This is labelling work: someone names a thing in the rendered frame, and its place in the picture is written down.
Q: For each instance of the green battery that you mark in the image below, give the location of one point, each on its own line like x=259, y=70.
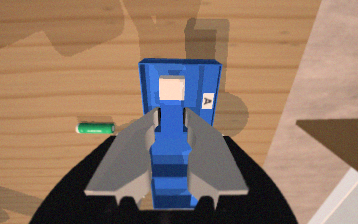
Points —
x=95, y=128

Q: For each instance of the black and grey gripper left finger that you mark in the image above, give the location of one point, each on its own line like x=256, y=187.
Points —
x=120, y=166

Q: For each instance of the white and blue eraser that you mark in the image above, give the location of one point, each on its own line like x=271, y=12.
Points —
x=172, y=90

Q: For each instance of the blue rack of bins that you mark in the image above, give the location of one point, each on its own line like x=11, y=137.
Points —
x=169, y=156

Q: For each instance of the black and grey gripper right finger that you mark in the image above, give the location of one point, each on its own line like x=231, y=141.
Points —
x=219, y=168

